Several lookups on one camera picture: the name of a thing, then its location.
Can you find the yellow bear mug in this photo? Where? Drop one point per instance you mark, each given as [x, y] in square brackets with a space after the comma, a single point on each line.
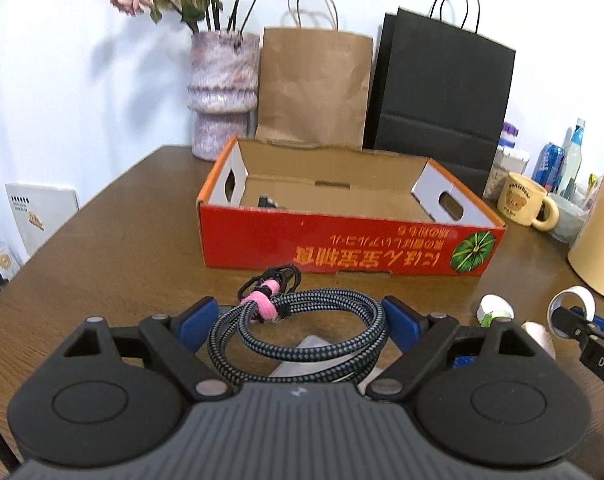
[527, 203]

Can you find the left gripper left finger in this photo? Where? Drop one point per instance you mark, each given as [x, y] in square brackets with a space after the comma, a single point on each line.
[173, 343]

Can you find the blue bottle cap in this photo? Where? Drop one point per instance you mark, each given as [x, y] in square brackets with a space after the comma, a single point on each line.
[461, 361]

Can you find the white nasal spray bottle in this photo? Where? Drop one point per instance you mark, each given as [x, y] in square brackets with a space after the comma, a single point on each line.
[541, 335]

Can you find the red cardboard box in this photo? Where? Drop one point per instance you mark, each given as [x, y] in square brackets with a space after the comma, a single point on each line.
[331, 210]

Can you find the green spray bottle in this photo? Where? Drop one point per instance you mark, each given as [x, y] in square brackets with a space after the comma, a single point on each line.
[491, 307]

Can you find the clear seed container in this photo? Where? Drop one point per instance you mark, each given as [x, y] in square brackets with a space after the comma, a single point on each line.
[506, 160]

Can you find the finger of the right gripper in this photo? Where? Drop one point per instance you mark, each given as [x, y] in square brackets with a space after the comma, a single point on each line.
[569, 325]

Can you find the white calendar card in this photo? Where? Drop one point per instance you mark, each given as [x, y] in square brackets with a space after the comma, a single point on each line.
[40, 211]

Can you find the blue soda can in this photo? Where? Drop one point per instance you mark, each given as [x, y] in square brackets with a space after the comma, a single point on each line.
[547, 169]

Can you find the brown paper bag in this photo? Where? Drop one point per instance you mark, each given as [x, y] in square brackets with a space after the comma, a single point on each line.
[314, 83]

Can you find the black paper bag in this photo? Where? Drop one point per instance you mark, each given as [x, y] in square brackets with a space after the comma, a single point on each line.
[439, 91]

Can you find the purple textured vase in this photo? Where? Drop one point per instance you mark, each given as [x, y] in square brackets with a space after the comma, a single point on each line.
[222, 89]

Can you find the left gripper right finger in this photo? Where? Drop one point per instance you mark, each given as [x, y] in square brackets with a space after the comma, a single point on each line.
[424, 342]

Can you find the purple white jar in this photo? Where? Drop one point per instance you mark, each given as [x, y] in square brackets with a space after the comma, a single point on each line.
[508, 136]

